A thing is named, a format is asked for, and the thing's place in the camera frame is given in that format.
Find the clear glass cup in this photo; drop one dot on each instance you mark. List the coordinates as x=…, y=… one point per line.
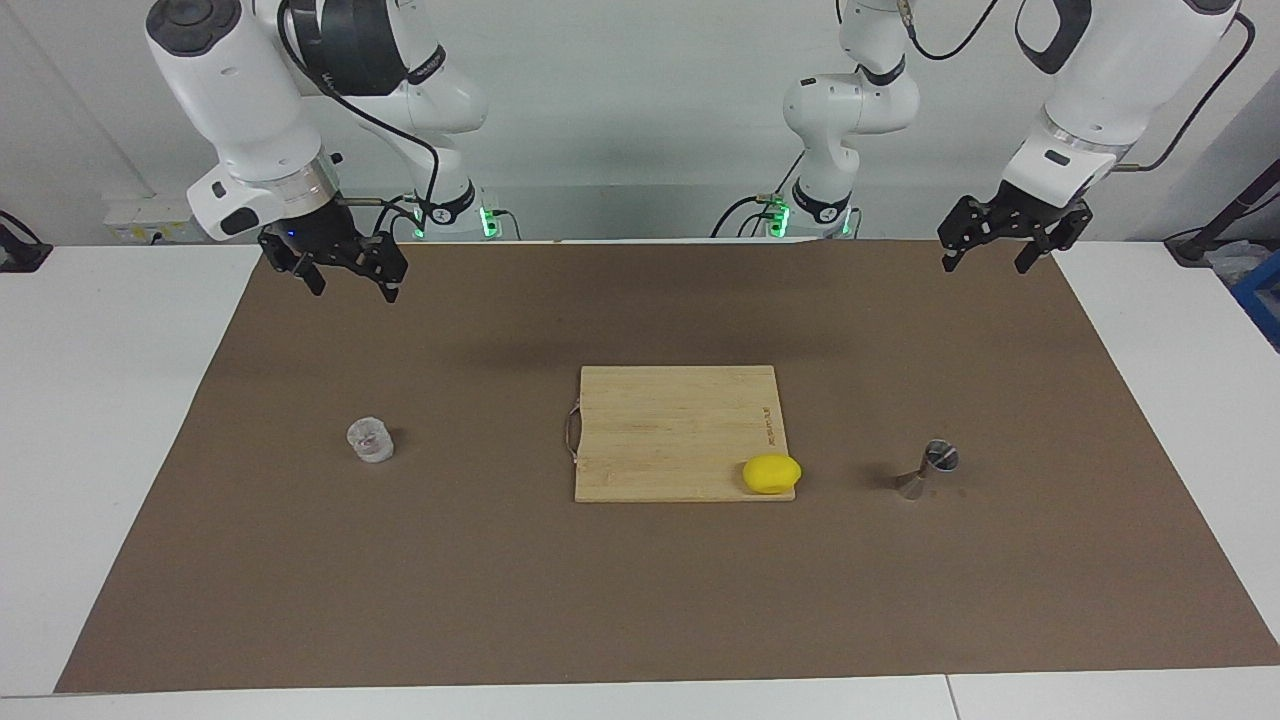
x=370, y=440

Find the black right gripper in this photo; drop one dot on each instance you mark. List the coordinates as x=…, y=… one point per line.
x=320, y=230

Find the wooden cutting board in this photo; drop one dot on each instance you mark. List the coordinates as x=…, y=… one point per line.
x=670, y=430

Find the crumpled clear plastic bag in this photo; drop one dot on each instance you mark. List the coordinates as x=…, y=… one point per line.
x=1235, y=260

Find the yellow lemon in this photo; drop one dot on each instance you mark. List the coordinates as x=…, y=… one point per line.
x=772, y=474

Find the black stand leg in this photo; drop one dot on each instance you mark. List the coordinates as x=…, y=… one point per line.
x=1235, y=210

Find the steel jigger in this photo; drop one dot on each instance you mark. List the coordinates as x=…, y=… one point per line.
x=938, y=458

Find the blue box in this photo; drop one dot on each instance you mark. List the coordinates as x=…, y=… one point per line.
x=1262, y=295

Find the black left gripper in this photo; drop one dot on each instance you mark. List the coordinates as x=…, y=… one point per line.
x=1040, y=215

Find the brown table mat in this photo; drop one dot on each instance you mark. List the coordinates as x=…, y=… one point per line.
x=640, y=600

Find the white wall socket strip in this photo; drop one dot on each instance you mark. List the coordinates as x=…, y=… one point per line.
x=140, y=215

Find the black clamp mount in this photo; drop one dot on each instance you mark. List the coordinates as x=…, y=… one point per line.
x=20, y=255

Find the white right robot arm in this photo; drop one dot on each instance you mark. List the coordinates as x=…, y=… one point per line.
x=230, y=90

